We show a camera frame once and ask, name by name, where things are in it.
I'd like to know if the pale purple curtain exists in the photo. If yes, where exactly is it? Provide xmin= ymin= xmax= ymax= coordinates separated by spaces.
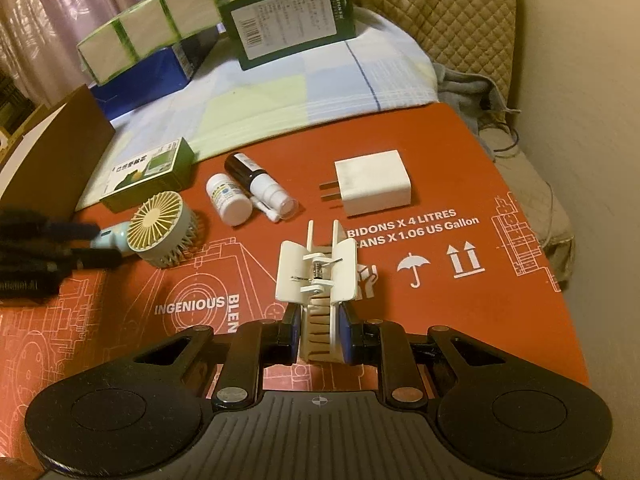
xmin=0 ymin=0 xmax=241 ymax=106

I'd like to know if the white power adapter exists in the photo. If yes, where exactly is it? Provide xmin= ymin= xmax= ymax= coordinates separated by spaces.
xmin=319 ymin=150 xmax=415 ymax=218

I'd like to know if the white pill bottle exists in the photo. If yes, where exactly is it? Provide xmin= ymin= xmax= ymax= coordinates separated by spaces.
xmin=206 ymin=173 xmax=252 ymax=225

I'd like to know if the dark green box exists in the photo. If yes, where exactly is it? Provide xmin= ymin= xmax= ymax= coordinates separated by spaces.
xmin=220 ymin=0 xmax=358 ymax=71

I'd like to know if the white cotton swab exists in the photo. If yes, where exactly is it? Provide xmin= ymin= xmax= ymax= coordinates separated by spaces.
xmin=250 ymin=199 xmax=280 ymax=223

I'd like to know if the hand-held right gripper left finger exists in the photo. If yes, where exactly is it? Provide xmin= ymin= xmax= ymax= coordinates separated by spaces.
xmin=134 ymin=306 xmax=302 ymax=406

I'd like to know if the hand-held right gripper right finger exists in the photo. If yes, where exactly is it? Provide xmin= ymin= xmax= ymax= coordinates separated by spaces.
xmin=338 ymin=305 xmax=501 ymax=403

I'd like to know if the white hair claw clip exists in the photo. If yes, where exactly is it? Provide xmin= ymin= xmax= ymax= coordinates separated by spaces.
xmin=275 ymin=220 xmax=362 ymax=365

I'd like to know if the brown cardboard shoe box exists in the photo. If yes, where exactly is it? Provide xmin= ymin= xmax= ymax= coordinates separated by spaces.
xmin=0 ymin=84 xmax=117 ymax=218

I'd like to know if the red printed cardboard sheet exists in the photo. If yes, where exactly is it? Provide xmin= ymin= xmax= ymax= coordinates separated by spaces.
xmin=0 ymin=102 xmax=591 ymax=461

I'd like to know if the grey cloth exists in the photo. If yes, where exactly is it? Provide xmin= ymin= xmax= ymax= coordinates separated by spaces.
xmin=432 ymin=62 xmax=521 ymax=131

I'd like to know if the checked blue green cloth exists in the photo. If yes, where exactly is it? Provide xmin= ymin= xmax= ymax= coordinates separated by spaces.
xmin=75 ymin=7 xmax=441 ymax=211

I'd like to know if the green tissue pack bundle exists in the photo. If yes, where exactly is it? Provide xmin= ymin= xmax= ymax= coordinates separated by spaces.
xmin=76 ymin=0 xmax=226 ymax=86

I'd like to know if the small green carton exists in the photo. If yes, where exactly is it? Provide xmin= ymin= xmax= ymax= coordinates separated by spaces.
xmin=100 ymin=137 xmax=197 ymax=213

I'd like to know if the large blue box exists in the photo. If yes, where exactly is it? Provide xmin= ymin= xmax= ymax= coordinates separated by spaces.
xmin=90 ymin=25 xmax=221 ymax=111

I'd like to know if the dark spray bottle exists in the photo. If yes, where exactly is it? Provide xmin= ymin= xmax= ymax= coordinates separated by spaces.
xmin=224 ymin=152 xmax=298 ymax=218

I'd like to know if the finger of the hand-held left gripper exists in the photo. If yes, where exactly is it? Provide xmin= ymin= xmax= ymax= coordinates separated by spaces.
xmin=0 ymin=208 xmax=98 ymax=243
xmin=47 ymin=250 xmax=126 ymax=276

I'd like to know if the beige quilted chair cover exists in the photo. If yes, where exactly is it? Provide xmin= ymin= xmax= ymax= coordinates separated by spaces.
xmin=345 ymin=0 xmax=521 ymax=111

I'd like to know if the pale green handheld fan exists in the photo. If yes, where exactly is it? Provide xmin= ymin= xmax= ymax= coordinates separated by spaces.
xmin=90 ymin=195 xmax=203 ymax=268

